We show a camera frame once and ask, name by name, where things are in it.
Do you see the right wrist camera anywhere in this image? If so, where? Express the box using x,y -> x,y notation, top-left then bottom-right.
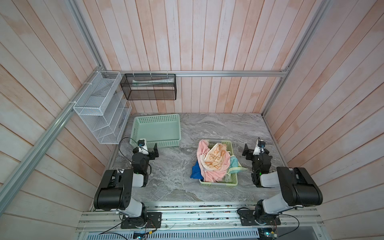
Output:
253,138 -> 266,156

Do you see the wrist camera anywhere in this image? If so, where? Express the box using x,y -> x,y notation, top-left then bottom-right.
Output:
253,138 -> 266,156
138,139 -> 149,155

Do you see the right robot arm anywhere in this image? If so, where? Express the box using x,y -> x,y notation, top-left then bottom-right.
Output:
237,140 -> 323,226

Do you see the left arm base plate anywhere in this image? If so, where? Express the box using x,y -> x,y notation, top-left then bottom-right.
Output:
121,212 -> 162,229

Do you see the blue towel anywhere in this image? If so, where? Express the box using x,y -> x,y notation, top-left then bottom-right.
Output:
190,161 -> 204,181

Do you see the yellow-green plastic basket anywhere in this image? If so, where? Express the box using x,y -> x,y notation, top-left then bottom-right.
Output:
199,140 -> 238,187

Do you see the light green yellow towel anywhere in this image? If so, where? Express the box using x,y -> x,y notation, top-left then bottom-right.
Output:
227,155 -> 247,175

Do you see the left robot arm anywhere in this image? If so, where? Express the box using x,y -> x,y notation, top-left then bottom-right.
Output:
94,140 -> 159,229

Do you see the black wire mesh basket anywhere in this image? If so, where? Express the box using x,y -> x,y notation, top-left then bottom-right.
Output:
120,73 -> 177,101

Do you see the orange patterned towel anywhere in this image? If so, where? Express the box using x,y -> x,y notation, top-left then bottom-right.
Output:
204,143 -> 227,171

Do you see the pink towel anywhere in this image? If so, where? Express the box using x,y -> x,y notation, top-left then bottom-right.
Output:
197,140 -> 231,183

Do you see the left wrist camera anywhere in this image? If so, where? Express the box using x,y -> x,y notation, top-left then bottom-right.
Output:
138,139 -> 149,155

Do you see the white wire mesh shelf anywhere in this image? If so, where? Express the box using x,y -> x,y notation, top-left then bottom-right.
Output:
74,71 -> 132,145

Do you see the aluminium rail frame front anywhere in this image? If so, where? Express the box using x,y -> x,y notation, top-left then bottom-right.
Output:
75,202 -> 330,240

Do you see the mint green plastic basket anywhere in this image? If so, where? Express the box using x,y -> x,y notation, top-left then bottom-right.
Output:
130,114 -> 181,149

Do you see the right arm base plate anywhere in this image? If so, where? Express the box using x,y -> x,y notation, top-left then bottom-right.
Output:
237,208 -> 281,226

